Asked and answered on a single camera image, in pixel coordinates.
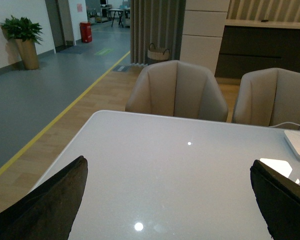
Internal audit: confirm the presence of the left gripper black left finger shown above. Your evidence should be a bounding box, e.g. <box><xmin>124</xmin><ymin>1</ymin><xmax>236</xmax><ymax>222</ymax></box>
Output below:
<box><xmin>0</xmin><ymin>156</ymin><xmax>88</xmax><ymax>240</ymax></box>

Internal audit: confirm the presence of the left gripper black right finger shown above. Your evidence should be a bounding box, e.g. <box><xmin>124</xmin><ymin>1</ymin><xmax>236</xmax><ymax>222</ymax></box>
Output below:
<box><xmin>250</xmin><ymin>160</ymin><xmax>300</xmax><ymax>240</ymax></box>

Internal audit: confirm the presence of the white desk lamp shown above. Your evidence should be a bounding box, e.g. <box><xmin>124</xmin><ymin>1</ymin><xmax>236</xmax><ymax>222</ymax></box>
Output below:
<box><xmin>284</xmin><ymin>130</ymin><xmax>300</xmax><ymax>160</ymax></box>

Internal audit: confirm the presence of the beige chair right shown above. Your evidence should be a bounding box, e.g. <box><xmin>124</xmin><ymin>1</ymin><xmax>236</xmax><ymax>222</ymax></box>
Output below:
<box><xmin>231</xmin><ymin>67</ymin><xmax>300</xmax><ymax>130</ymax></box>

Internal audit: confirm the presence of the beige chair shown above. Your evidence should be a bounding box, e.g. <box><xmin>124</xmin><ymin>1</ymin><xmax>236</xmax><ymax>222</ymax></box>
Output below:
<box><xmin>231</xmin><ymin>67</ymin><xmax>300</xmax><ymax>130</ymax></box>
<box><xmin>125</xmin><ymin>60</ymin><xmax>229</xmax><ymax>122</ymax></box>

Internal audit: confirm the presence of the beige chair left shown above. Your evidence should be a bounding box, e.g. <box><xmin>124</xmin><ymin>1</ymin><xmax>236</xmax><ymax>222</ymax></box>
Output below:
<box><xmin>125</xmin><ymin>60</ymin><xmax>229</xmax><ymax>122</ymax></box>

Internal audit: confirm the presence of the dark cabinet counter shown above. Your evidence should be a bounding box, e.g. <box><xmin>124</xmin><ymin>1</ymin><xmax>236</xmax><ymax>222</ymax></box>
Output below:
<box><xmin>215</xmin><ymin>25</ymin><xmax>300</xmax><ymax>79</ymax></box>

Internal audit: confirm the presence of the green potted plant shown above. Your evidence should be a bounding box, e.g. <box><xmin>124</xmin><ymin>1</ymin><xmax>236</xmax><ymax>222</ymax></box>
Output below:
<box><xmin>0</xmin><ymin>15</ymin><xmax>43</xmax><ymax>70</ymax></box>

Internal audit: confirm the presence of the red bin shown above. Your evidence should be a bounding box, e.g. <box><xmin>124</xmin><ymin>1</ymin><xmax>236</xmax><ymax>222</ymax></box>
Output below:
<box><xmin>79</xmin><ymin>21</ymin><xmax>92</xmax><ymax>43</ymax></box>

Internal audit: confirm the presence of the gray slatted curtain panel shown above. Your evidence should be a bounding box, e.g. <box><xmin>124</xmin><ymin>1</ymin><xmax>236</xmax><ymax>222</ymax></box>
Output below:
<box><xmin>130</xmin><ymin>0</ymin><xmax>186</xmax><ymax>65</ymax></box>

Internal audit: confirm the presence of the white lamp cable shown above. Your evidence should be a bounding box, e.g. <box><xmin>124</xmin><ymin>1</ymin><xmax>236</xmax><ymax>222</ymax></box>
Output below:
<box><xmin>269</xmin><ymin>121</ymin><xmax>300</xmax><ymax>129</ymax></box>

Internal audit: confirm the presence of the woven basket with handles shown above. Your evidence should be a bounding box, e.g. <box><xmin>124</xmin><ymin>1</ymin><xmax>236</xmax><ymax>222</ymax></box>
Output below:
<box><xmin>147</xmin><ymin>42</ymin><xmax>170</xmax><ymax>65</ymax></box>

